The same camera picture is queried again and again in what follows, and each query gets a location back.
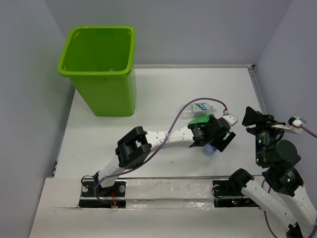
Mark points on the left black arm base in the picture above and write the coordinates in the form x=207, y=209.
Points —
x=110, y=197

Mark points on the green plastic bin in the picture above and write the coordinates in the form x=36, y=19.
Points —
x=89, y=52

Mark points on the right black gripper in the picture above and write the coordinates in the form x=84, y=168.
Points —
x=260, y=120

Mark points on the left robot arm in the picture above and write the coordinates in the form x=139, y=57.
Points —
x=133, y=149

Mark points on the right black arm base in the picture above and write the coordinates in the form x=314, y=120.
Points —
x=228, y=192

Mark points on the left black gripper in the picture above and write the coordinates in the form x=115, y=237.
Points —
x=220, y=144

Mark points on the green plastic bottle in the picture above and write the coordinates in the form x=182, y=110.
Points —
x=201, y=119

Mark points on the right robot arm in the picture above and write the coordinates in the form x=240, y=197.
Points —
x=297, y=215

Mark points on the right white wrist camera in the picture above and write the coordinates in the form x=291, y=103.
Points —
x=293, y=125

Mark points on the blue water bottle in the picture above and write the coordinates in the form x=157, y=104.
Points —
x=208, y=150

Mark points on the clear bottle green blue label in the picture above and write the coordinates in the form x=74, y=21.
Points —
x=195, y=110

